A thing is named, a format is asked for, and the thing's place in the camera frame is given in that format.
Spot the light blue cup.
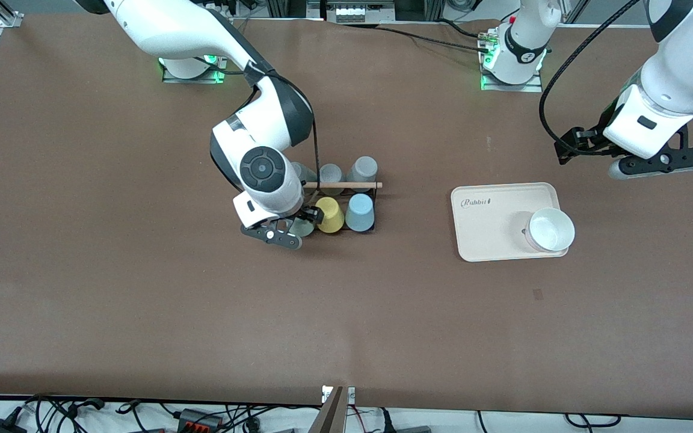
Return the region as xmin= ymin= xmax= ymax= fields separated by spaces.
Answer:
xmin=345 ymin=193 xmax=376 ymax=233

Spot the yellow cup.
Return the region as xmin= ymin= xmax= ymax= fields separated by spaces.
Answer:
xmin=314 ymin=197 xmax=345 ymax=234

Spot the grey cup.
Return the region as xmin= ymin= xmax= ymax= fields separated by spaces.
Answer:
xmin=346 ymin=156 xmax=379 ymax=194
xmin=319 ymin=164 xmax=343 ymax=197
xmin=291 ymin=162 xmax=318 ymax=194

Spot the white bowl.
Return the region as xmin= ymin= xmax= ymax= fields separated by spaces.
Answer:
xmin=524 ymin=207 xmax=576 ymax=253

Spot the cream plastic tray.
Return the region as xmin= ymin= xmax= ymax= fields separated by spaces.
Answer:
xmin=451 ymin=182 xmax=570 ymax=263

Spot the grey connector box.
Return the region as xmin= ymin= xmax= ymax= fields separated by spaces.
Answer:
xmin=325 ymin=0 xmax=396 ymax=24

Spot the black power strip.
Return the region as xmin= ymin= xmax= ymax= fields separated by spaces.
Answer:
xmin=177 ymin=408 xmax=228 ymax=433

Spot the black wire cup rack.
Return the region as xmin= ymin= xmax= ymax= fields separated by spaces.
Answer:
xmin=289 ymin=180 xmax=383 ymax=234

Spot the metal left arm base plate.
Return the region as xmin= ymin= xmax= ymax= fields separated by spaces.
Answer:
xmin=479 ymin=30 xmax=544 ymax=93

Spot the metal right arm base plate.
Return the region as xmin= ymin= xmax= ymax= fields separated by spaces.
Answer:
xmin=160 ymin=55 xmax=228 ymax=84

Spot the black table cable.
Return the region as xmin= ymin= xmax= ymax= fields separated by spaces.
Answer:
xmin=375 ymin=24 xmax=493 ymax=54

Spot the grey camera mount bar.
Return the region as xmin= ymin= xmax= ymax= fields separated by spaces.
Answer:
xmin=309 ymin=385 xmax=357 ymax=433

